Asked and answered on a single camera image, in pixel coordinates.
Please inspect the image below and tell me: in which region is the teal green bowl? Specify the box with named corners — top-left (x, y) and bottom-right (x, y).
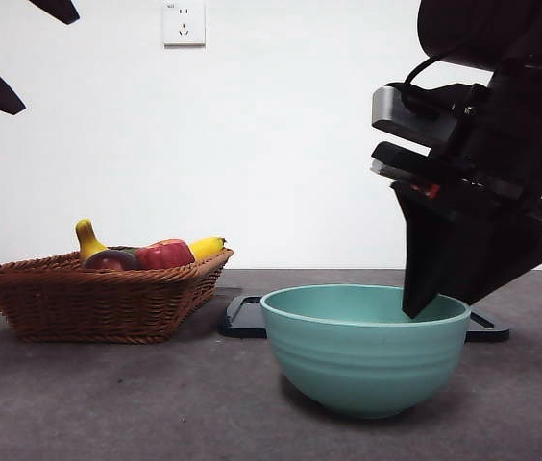
top-left (259, 283), bottom-right (472, 421)

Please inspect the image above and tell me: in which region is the dark purple plum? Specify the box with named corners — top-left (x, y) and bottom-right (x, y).
top-left (82, 249), bottom-right (142, 272)

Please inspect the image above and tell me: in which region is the yellow banana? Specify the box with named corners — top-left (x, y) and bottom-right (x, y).
top-left (74, 218), bottom-right (228, 264)

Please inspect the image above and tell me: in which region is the dark rectangular tray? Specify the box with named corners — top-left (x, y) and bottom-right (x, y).
top-left (216, 294), bottom-right (511, 344)

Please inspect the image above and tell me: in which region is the brown wicker basket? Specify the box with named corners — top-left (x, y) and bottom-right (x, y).
top-left (0, 247), bottom-right (234, 345)

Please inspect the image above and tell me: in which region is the red apple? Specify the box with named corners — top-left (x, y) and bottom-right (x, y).
top-left (135, 238), bottom-right (197, 271)

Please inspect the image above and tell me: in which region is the white wall socket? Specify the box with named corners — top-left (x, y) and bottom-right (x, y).
top-left (163, 2), bottom-right (208, 49)

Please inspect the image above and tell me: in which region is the black right camera cable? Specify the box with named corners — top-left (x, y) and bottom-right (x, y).
top-left (401, 50), bottom-right (459, 114)

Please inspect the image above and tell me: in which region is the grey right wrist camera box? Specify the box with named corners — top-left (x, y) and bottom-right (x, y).
top-left (371, 82), bottom-right (474, 156)

